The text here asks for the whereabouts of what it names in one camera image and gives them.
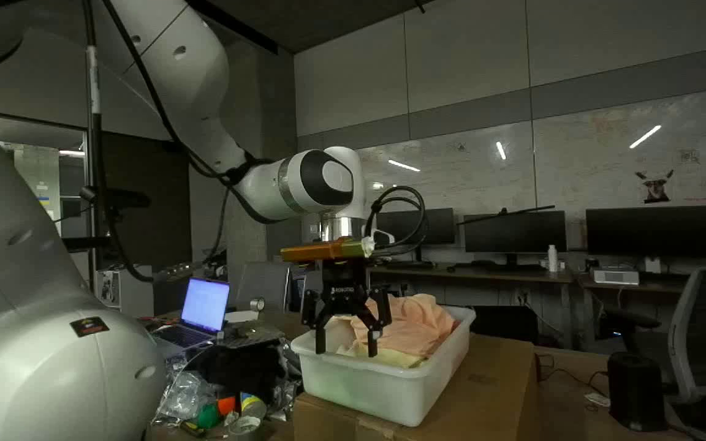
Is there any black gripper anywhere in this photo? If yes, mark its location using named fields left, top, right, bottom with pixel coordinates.
left=312, top=257, right=391, bottom=361

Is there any light green cloth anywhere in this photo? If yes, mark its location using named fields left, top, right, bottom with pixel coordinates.
left=344, top=345, right=426, bottom=371

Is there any peach cloth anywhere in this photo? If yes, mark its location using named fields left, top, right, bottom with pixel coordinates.
left=325, top=292, right=461, bottom=362

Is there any black box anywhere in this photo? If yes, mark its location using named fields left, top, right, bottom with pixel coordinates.
left=203, top=333, right=288, bottom=405

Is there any white plastic bin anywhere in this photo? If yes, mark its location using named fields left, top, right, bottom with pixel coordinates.
left=289, top=305, right=479, bottom=428

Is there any small yellow ball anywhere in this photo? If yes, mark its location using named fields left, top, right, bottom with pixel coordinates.
left=239, top=392, right=271, bottom=422

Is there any long wooden desk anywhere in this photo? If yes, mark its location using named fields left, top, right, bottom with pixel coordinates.
left=365, top=262, right=691, bottom=300

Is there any open laptop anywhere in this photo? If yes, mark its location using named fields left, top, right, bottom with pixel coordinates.
left=151, top=278, right=233, bottom=351

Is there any small green toy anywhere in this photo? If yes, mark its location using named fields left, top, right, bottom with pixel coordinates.
left=196, top=403, right=224, bottom=431

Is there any clear crumpled plastic bag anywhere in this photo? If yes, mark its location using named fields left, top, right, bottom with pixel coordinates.
left=156, top=365, right=211, bottom=428

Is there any white flat device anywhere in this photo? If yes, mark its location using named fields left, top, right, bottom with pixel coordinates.
left=591, top=267, right=642, bottom=290

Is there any black cylindrical bin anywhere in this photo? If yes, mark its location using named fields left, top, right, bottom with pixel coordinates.
left=605, top=351, right=670, bottom=434

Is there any wide black computer monitor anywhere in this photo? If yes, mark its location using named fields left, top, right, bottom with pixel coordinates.
left=583, top=203, right=706, bottom=262

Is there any yellow orange wrist camera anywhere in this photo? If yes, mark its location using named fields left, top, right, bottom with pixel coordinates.
left=278, top=235, right=379, bottom=265

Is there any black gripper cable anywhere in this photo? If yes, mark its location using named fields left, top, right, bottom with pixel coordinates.
left=364, top=185, right=430, bottom=252

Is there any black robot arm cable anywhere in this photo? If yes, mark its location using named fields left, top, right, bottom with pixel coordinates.
left=102, top=0, right=250, bottom=188

